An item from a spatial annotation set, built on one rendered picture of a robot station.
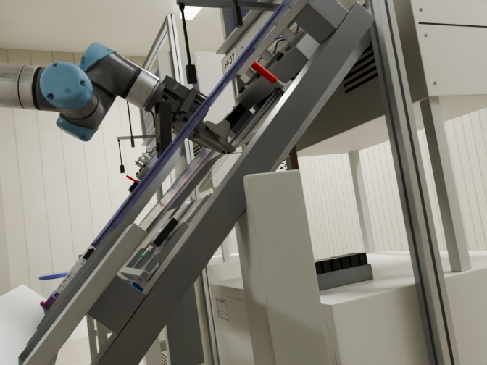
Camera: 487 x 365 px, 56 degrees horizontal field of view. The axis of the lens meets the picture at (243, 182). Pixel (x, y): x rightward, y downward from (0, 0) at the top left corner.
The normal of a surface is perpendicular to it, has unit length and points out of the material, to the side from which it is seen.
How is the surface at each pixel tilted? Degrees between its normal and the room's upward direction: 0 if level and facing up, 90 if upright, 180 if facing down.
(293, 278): 90
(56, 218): 90
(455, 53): 90
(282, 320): 90
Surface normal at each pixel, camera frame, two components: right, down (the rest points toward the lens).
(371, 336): 0.38, -0.15
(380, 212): -0.86, 0.07
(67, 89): 0.13, -0.11
